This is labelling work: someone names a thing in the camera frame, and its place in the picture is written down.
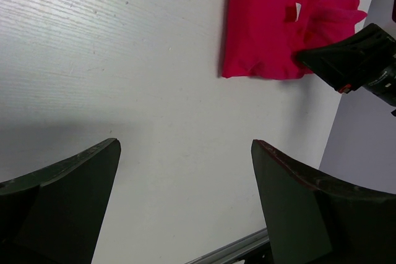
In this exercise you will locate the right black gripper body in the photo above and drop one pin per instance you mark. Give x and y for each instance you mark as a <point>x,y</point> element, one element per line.
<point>382,78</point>

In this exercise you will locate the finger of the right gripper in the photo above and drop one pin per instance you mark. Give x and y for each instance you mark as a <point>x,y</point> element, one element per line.
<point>349,64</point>

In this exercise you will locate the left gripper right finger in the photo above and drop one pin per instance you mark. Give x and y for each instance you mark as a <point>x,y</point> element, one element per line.
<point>313,217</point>

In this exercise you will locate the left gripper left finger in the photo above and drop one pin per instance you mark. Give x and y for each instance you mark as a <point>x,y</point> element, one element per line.
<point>55,214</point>

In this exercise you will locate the red t-shirt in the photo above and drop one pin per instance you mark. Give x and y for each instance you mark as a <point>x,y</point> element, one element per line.
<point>262,36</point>

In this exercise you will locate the aluminium front table rail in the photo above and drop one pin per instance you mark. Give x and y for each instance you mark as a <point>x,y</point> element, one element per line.
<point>235,251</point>

